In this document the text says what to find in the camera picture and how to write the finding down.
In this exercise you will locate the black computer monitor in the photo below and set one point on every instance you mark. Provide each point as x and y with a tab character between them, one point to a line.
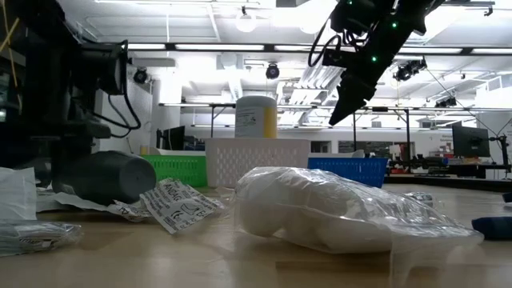
174	138
470	141

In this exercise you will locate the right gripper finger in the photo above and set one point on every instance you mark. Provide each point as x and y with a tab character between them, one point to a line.
344	100
365	94

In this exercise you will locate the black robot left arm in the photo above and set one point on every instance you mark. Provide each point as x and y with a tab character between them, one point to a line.
40	100

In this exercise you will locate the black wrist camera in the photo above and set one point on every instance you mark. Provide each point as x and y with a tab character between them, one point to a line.
356	18
104	68

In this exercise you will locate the black ceiling camera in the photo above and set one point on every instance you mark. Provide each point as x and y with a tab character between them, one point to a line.
272	71
408	70
140	75

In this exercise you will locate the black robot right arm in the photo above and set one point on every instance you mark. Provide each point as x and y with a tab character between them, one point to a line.
416	12

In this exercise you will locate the green plastic basket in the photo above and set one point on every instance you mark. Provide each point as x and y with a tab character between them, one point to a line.
172	170

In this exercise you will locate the white and yellow canister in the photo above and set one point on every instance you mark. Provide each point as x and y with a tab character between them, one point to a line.
250	116

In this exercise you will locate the round white pendant lamp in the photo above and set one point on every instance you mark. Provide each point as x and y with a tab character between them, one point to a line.
245	22

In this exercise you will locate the white perforated plastic basket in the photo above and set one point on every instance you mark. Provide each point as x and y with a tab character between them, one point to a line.
256	160

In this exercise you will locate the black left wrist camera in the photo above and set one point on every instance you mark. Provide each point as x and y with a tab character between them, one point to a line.
104	68

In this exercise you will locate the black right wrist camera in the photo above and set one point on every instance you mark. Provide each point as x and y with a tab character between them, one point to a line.
356	18

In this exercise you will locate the blue plastic basket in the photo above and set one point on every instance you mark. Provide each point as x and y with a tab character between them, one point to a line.
348	170

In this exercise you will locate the long ceiling light strip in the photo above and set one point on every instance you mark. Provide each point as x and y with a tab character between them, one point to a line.
220	46

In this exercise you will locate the white solid plastic bin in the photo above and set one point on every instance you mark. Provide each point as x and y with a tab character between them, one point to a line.
180	152
336	154

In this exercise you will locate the cluttered background desk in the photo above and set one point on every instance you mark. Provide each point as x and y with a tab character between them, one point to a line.
448	166

